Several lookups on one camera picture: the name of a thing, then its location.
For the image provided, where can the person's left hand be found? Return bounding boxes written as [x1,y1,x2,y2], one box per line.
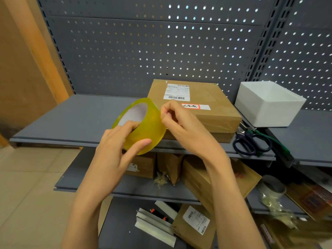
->
[77,120,153,203]

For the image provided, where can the person's right hand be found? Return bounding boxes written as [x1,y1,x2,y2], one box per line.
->
[160,100,227,168]

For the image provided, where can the brown cardboard box white labels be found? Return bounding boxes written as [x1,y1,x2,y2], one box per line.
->
[147,79,243,144]

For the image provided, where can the yellow tape roll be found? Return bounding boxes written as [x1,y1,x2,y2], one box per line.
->
[111,98,167,156]

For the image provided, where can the black scissors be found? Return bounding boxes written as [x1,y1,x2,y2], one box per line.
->
[232,127,272,156]

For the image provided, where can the green handled needle-nose pliers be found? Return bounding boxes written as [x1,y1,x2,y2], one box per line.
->
[238,121,295,164]

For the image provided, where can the white plastic bin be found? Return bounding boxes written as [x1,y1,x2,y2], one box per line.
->
[234,81,307,128]

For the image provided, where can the person's left forearm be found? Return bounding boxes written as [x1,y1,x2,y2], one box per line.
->
[61,190,112,249]

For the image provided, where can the person's right forearm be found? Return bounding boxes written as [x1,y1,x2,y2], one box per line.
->
[206,153,268,249]

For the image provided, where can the cardboard box torn white sticker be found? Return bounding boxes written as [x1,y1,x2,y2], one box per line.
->
[124,152,157,179]

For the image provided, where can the cardboard box red lettering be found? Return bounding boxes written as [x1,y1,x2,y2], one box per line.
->
[181,155,262,215]

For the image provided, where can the cardboard box barcode label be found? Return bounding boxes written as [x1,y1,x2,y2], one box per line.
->
[171,203,217,249]

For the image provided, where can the cardboard box red blue print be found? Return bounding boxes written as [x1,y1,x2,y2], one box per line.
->
[285,183,332,222]

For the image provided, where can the white flat strips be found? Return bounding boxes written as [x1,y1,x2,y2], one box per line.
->
[134,201,178,248]

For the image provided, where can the grey perforated back panel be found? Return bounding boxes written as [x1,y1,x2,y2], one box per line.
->
[259,0,332,112]
[36,0,282,101]

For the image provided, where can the crumpled clear plastic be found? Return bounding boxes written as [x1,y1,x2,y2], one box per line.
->
[260,197,299,230]

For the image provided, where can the brown wooden panel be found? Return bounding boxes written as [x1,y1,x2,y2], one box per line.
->
[0,0,74,148]

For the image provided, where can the grey slotted upright post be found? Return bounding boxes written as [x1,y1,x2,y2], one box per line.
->
[35,0,76,95]
[245,0,297,82]

